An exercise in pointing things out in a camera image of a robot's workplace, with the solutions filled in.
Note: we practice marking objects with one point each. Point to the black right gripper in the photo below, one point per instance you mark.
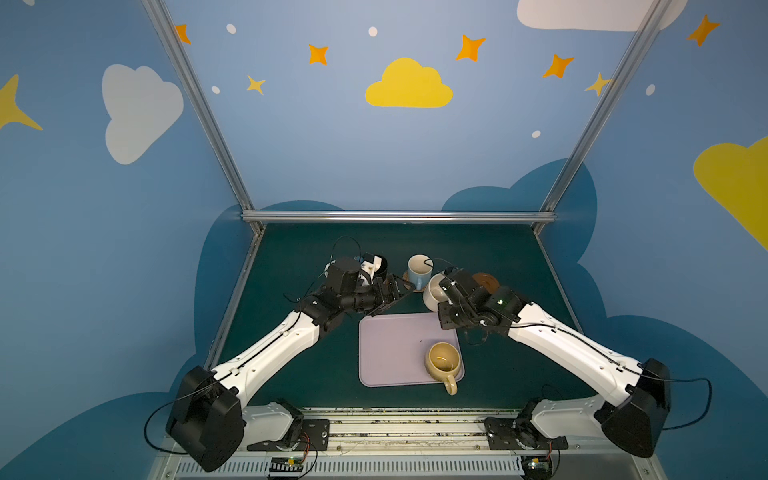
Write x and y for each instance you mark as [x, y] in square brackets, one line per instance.
[454, 300]

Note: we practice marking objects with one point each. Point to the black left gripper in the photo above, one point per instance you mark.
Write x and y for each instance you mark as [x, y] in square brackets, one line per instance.
[387, 291]

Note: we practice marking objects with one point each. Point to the tan woven rattan coaster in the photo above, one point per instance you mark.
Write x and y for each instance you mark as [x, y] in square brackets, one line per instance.
[416, 282]

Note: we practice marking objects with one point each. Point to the cream mug blue handle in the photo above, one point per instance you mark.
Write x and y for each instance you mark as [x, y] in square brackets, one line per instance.
[419, 271]

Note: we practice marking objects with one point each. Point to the white cream ceramic mug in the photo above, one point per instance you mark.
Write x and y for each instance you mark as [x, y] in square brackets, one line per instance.
[433, 294]

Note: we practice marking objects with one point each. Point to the small brown wooden coaster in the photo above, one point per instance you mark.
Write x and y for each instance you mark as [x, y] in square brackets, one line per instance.
[487, 281]

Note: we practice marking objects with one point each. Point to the yellow ceramic mug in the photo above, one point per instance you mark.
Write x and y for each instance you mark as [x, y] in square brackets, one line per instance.
[443, 364]

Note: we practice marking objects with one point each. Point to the black ceramic mug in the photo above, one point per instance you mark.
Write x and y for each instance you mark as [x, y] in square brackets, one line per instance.
[381, 267]

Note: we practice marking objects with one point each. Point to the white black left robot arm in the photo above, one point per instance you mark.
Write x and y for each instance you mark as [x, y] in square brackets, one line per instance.
[207, 419]

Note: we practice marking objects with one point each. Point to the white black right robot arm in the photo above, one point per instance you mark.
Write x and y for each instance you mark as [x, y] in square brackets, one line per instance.
[632, 399]

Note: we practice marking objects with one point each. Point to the lilac plastic tray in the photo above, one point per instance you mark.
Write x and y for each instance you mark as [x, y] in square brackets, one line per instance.
[393, 348]

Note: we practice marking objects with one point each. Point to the right small circuit board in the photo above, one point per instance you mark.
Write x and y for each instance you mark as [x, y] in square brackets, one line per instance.
[537, 468]

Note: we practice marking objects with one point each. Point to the small circuit board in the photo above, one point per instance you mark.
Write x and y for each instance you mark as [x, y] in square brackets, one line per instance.
[285, 467]
[537, 468]

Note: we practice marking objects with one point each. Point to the left small circuit board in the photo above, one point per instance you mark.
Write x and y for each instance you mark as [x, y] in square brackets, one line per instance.
[285, 467]

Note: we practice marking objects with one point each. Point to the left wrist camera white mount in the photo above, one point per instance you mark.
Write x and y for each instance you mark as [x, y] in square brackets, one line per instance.
[371, 264]

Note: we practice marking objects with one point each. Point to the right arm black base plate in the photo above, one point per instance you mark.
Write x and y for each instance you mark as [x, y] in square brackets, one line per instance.
[498, 432]

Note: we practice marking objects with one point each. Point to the front aluminium base frame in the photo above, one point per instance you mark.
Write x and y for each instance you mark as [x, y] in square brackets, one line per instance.
[400, 443]

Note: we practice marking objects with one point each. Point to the horizontal aluminium back rail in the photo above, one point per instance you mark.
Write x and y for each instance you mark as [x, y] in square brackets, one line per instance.
[415, 217]

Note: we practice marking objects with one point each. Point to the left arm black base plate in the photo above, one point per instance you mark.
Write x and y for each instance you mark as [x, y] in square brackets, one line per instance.
[316, 431]

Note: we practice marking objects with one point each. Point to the right aluminium corner post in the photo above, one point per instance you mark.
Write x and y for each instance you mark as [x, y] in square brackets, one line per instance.
[640, 44]

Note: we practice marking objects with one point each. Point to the aluminium corner post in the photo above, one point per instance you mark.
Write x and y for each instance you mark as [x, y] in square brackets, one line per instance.
[640, 44]
[161, 20]

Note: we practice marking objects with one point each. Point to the left aluminium corner post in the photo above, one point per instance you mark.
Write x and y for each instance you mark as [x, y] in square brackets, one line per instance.
[161, 20]

